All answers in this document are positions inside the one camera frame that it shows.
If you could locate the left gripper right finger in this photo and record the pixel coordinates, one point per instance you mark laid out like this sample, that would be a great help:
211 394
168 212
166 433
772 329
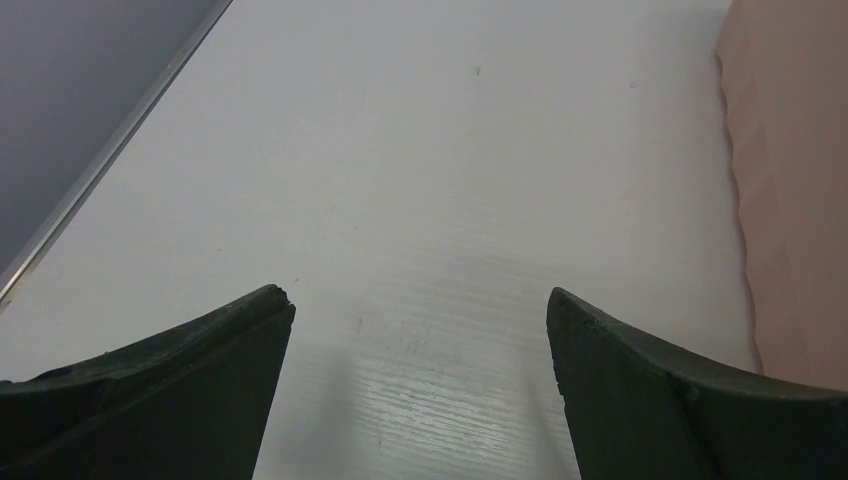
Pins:
639 407

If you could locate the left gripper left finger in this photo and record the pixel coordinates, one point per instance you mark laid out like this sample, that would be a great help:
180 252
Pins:
191 402

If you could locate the pink plastic bin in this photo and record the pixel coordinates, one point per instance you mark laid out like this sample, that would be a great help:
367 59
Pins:
784 78

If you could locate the aluminium left side rail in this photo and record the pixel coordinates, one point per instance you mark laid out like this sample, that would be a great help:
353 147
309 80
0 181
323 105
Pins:
77 80

